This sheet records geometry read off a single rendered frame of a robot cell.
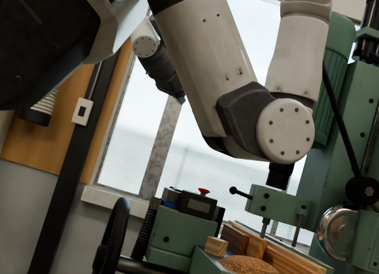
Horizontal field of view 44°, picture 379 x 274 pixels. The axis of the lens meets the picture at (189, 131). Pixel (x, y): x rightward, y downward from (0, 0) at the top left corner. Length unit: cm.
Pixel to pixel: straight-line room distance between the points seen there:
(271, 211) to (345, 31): 45
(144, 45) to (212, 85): 67
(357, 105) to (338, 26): 19
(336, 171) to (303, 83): 56
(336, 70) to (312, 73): 54
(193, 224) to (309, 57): 56
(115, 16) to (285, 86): 24
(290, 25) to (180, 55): 16
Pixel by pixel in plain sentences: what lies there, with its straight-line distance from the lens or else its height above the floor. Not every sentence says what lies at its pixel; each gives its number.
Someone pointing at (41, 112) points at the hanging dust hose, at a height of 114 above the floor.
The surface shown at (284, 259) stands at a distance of 100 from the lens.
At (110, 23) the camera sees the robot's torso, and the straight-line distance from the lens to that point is 65.
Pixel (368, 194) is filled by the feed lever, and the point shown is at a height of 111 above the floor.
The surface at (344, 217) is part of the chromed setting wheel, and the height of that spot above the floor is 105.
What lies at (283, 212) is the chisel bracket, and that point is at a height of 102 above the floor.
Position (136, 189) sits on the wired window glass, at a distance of 256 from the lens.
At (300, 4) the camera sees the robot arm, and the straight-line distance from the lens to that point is 63.
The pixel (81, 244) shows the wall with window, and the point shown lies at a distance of 254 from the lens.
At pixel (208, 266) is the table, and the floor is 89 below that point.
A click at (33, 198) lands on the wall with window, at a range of 257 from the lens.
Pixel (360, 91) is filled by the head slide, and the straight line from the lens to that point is 118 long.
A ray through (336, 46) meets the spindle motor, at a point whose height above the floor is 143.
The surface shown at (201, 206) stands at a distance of 106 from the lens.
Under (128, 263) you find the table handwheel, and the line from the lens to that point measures 109.
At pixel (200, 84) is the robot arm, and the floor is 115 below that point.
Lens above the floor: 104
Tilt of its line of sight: 5 degrees up
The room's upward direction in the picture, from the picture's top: 17 degrees clockwise
